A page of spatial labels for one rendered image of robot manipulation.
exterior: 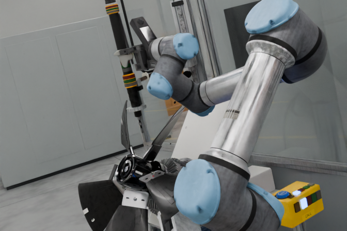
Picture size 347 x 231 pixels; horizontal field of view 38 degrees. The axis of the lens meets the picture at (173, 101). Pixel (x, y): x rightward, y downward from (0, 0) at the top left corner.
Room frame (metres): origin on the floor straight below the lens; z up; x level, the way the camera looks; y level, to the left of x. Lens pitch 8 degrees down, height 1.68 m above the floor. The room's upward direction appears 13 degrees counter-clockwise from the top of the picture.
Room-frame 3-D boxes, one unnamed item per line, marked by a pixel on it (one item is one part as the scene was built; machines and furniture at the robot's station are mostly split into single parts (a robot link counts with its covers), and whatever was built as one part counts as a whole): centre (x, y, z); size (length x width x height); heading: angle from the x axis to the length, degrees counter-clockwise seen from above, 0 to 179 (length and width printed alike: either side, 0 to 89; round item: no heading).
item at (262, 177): (2.19, -0.25, 0.92); 0.17 x 0.16 x 0.11; 123
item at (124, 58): (1.63, 0.13, 1.62); 0.09 x 0.03 x 0.06; 55
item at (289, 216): (1.57, -0.31, 1.02); 0.16 x 0.10 x 0.11; 123
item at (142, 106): (1.72, 0.13, 1.48); 0.09 x 0.07 x 0.10; 158
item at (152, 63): (1.57, 0.04, 1.61); 0.12 x 0.08 x 0.09; 33
